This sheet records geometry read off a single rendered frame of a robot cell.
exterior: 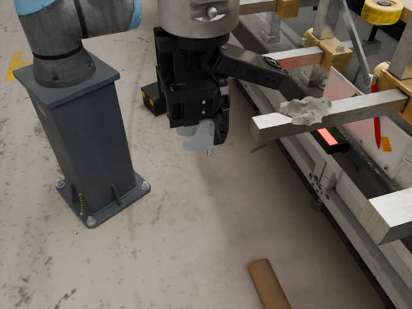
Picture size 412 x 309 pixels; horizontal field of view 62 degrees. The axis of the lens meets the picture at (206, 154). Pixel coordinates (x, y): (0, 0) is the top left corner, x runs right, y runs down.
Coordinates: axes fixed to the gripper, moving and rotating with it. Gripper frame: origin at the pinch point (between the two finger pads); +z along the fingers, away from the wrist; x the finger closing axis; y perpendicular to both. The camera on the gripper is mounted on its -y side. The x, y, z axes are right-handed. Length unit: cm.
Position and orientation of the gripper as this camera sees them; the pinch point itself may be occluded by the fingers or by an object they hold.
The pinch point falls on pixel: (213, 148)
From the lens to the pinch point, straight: 53.7
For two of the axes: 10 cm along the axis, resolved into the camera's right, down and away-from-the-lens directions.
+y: -9.6, 2.1, -2.1
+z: 0.0, 7.1, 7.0
